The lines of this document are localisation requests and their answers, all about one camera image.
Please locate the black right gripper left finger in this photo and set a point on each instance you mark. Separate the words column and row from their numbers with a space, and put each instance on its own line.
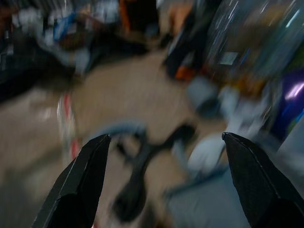
column 78, row 180

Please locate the white crumpled trash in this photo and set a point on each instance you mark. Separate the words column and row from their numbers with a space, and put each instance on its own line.
column 206, row 156

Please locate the black curved floor object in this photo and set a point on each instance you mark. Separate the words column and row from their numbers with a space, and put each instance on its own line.
column 145, row 161

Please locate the purple blue ball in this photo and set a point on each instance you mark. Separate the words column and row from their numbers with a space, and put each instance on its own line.
column 288, row 104

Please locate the red white striped tape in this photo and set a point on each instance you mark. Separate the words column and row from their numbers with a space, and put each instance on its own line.
column 67, row 118

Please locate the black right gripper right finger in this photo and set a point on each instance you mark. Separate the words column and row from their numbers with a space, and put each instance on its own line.
column 256, row 180

